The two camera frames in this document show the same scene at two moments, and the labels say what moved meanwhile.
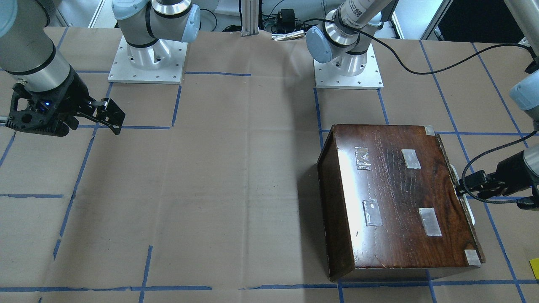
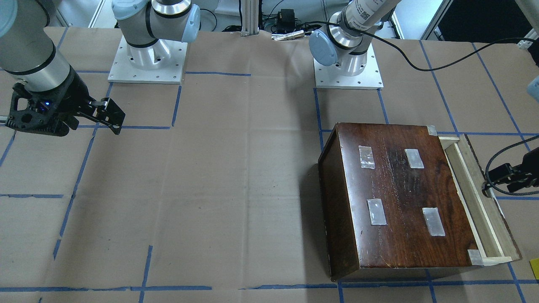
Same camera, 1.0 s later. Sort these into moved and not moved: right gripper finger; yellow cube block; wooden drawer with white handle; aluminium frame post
Moved: wooden drawer with white handle
Not moved: yellow cube block; right gripper finger; aluminium frame post
